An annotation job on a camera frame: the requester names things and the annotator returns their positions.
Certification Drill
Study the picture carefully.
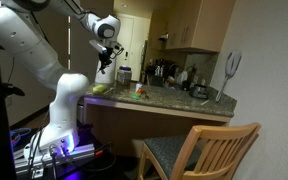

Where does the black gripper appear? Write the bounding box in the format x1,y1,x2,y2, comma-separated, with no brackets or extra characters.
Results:
98,46,114,74

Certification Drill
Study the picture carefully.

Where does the green object on counter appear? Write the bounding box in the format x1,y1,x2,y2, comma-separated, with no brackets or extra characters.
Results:
92,83,109,95

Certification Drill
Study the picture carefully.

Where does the white paper towel roll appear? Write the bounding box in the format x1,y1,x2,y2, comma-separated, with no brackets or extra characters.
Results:
94,50,118,85

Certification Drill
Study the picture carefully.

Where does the clear jar with purple lid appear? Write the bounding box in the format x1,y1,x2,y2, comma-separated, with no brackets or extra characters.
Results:
115,65,133,89

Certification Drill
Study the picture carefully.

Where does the white plastic spoon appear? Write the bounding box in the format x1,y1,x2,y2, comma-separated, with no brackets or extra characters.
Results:
103,87,115,96

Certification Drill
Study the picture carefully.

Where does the cream door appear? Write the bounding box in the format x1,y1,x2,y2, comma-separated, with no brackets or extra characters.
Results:
113,12,151,82

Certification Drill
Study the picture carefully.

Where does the small white spice bottle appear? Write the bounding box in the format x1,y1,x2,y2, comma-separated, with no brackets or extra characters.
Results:
134,82,144,96

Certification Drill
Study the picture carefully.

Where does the black utensil holder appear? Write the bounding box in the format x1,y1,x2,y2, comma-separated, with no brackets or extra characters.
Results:
150,65,165,88

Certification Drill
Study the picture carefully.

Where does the aluminium robot mounting base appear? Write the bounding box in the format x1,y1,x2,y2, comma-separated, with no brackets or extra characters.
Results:
13,141,97,179

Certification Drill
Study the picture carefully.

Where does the wooden chair with grey seat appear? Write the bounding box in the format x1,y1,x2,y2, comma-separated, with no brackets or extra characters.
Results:
136,121,262,180

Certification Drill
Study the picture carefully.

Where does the wooden wall cabinet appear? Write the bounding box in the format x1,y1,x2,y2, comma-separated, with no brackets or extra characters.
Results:
164,0,237,53

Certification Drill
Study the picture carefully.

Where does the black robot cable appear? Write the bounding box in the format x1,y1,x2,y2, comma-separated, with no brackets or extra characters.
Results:
26,120,52,180

